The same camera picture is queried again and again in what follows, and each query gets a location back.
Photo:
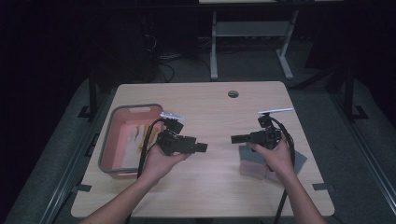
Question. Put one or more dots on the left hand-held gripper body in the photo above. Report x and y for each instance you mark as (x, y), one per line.
(174, 144)

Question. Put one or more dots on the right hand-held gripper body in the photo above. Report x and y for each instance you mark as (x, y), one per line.
(267, 137)

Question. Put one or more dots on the beige orange glove with patch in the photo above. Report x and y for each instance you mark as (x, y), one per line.
(149, 137)

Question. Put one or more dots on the pink basin with grey rim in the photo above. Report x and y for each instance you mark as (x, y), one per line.
(115, 140)

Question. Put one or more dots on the person's left hand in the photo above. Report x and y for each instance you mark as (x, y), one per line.
(158, 165)

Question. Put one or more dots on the person's right hand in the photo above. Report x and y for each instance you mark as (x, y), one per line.
(278, 160)

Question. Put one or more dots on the black tape strip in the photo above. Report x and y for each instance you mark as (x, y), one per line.
(81, 188)
(323, 187)

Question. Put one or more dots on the black metal stand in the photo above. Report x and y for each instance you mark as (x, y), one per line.
(348, 93)
(92, 93)

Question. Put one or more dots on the white metal desk frame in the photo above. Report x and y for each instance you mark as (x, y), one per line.
(249, 28)

